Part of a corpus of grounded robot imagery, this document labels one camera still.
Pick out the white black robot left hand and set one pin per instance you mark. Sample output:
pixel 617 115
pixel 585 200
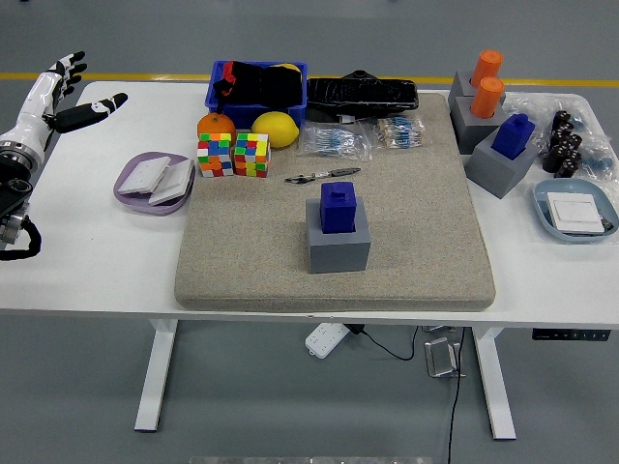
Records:
pixel 34 111

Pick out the blue square seal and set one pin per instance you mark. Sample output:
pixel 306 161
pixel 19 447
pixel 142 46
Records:
pixel 512 137
pixel 338 208

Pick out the grey square seal holder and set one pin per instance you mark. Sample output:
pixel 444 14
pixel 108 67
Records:
pixel 338 253
pixel 498 174

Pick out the grey round seal holder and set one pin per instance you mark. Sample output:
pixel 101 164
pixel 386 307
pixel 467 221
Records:
pixel 459 89
pixel 469 135

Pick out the orange cylinder seal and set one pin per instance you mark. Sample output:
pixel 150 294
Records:
pixel 486 99
pixel 486 67

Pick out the purple tray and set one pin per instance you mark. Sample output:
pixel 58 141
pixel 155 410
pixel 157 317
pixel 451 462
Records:
pixel 126 198

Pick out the orange fruit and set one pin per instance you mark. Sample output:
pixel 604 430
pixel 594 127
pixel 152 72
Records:
pixel 215 125

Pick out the colourful puzzle cube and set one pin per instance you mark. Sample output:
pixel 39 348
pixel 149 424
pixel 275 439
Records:
pixel 251 154
pixel 214 154

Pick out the blue plastic bin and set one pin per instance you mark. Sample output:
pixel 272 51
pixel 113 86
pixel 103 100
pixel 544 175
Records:
pixel 242 113

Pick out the black cloth with red trim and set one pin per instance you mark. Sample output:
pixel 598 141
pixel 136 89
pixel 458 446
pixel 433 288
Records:
pixel 271 87

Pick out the yellow lemon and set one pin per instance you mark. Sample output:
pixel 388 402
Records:
pixel 275 128

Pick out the yellow item in bin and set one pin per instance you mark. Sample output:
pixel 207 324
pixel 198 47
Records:
pixel 290 66

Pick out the white table leg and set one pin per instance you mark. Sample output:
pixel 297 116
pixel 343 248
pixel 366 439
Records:
pixel 155 377
pixel 495 386

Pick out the bag of blue resistors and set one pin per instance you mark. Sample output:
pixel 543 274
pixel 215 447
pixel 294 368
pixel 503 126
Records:
pixel 333 140

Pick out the small metal hand tool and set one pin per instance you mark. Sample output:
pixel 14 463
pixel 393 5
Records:
pixel 338 172

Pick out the bag of tan resistors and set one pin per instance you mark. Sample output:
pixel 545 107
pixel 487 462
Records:
pixel 396 133

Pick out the white power strip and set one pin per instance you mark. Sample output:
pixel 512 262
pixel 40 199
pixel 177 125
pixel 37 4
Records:
pixel 324 340

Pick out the grey-brown mat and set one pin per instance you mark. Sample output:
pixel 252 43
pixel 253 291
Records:
pixel 411 241

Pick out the light blue tray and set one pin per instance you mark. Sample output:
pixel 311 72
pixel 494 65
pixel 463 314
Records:
pixel 541 203

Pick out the bag of black capacitors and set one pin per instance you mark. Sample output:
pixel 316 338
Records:
pixel 561 150

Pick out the bag of blue components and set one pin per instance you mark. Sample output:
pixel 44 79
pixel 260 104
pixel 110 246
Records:
pixel 599 164

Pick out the black table control panel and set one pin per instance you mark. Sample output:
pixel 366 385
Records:
pixel 570 334

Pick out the white switch panel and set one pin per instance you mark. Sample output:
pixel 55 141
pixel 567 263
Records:
pixel 575 212
pixel 171 183
pixel 142 175

